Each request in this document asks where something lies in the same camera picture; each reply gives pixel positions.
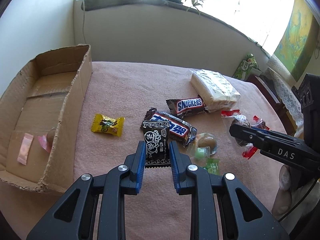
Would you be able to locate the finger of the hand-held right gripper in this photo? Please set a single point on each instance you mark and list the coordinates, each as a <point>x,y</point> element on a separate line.
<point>242,132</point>
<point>275,134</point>

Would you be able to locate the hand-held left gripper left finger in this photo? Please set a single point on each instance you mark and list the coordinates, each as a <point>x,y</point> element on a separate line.
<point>141,160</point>

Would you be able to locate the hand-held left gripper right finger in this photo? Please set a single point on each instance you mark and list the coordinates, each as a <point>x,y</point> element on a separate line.
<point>174,162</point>

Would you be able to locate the brown candy with red-ended wrapper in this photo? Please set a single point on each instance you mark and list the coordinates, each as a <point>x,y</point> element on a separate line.
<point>237,120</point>

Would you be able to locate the small red-ended candy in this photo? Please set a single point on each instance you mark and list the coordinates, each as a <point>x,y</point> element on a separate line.
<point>261,123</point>

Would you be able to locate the black candy packet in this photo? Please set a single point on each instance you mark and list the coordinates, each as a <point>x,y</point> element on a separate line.
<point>156,140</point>

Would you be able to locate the pale green candy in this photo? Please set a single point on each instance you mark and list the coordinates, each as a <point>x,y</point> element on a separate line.
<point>201,153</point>

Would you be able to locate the large brown chocolate bar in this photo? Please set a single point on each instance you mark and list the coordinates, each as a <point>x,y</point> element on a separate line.
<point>175,127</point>

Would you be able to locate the brown round candy clear wrapper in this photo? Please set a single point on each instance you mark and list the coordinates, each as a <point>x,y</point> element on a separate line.
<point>207,142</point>

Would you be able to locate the small green candy packet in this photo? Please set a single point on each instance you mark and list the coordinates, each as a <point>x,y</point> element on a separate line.
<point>212,167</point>

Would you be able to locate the yellow candy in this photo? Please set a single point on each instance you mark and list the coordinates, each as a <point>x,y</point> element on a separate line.
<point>107,124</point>

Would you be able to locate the clear packet of sliced bread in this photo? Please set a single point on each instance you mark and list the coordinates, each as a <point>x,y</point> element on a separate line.
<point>213,87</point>

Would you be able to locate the small brown chocolate bar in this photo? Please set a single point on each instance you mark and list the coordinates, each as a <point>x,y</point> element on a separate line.
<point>188,106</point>

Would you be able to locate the brown cardboard box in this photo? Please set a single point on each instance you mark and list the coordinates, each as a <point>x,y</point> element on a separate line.
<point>37,100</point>

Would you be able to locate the person's right hand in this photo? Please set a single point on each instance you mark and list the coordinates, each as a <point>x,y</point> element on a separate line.
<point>283,200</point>

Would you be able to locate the white lace cloth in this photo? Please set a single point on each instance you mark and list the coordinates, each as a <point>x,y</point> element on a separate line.
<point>285,90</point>

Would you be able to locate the green printed carton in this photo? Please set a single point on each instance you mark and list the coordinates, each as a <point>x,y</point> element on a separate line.
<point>246,66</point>

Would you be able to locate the brown candy in pink wrapper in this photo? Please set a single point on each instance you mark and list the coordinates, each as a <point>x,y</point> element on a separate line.
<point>50,137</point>

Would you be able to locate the pink candy packet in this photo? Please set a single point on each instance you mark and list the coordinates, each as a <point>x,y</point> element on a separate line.
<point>25,148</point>

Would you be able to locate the wall poster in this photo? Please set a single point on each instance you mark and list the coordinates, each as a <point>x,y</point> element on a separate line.
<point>297,37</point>

